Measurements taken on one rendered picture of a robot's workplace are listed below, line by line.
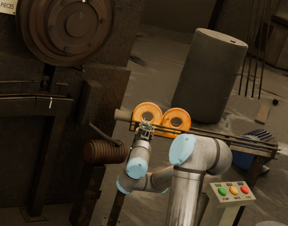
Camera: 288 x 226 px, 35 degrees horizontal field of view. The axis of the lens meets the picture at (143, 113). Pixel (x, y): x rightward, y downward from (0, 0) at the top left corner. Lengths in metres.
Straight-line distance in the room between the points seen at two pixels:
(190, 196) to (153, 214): 1.39
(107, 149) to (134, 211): 0.66
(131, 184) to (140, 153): 0.16
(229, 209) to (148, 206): 0.93
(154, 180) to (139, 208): 0.90
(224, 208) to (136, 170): 0.47
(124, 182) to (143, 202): 0.98
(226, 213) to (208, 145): 0.68
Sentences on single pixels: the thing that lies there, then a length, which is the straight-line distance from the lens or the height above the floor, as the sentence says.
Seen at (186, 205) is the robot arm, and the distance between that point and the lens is 1.61.
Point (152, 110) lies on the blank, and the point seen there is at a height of 0.75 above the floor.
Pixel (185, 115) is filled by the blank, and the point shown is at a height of 0.78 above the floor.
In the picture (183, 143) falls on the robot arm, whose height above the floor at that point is 0.95.
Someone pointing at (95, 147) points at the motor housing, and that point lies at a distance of 2.37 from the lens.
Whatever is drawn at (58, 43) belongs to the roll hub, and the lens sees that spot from 2.11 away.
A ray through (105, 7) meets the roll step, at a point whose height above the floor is 1.20.
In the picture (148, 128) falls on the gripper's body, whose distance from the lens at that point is 2.18.
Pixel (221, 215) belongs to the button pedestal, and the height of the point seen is 0.49.
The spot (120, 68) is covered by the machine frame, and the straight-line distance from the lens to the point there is 2.54.
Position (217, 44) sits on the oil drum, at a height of 0.83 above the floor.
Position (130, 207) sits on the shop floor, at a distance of 2.97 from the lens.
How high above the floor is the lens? 1.53
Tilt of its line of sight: 19 degrees down
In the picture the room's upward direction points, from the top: 18 degrees clockwise
